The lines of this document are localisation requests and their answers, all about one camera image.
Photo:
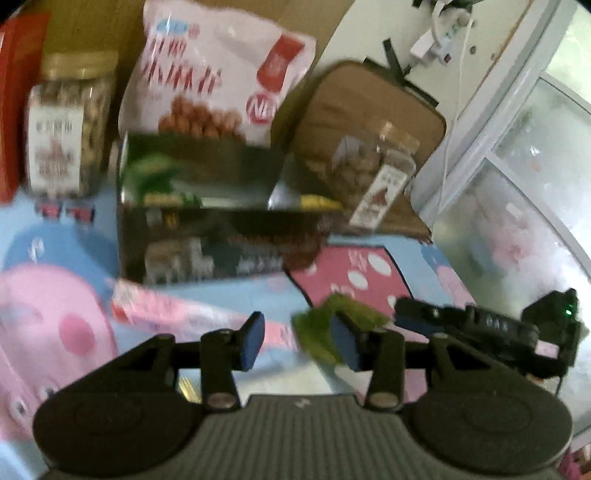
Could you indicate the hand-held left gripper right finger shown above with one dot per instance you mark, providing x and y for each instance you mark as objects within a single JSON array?
[{"x": 343, "y": 341}]

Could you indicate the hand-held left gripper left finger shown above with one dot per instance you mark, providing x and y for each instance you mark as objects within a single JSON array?
[{"x": 252, "y": 342}]

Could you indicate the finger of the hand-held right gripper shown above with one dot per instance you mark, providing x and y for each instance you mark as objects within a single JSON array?
[{"x": 461, "y": 318}]

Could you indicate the green snack packet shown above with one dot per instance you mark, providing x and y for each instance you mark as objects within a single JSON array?
[{"x": 318, "y": 330}]

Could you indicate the printed cartoon pig blanket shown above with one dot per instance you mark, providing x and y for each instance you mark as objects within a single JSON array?
[{"x": 268, "y": 295}]

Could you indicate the pink snack packet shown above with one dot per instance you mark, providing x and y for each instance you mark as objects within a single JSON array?
[{"x": 184, "y": 309}]

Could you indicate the black box with sheep print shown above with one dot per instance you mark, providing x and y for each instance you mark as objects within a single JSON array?
[{"x": 203, "y": 217}]

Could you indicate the pecan jar with brown label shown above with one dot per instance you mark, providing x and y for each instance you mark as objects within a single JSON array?
[{"x": 374, "y": 175}]

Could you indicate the white framed glass door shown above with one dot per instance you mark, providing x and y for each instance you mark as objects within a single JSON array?
[{"x": 531, "y": 161}]

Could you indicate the brown seat cushion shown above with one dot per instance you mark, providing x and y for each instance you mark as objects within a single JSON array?
[{"x": 346, "y": 106}]

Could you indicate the black tape strip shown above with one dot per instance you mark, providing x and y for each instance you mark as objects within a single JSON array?
[{"x": 393, "y": 57}]

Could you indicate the large pink snack bag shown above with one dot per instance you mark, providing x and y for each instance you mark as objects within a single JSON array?
[{"x": 207, "y": 69}]

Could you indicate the nut jar with white label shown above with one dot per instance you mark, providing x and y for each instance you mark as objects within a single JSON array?
[{"x": 64, "y": 129}]

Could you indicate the white power strip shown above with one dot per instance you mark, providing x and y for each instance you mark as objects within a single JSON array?
[{"x": 443, "y": 32}]

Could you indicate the red gift box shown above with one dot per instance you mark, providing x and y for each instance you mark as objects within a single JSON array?
[{"x": 18, "y": 92}]

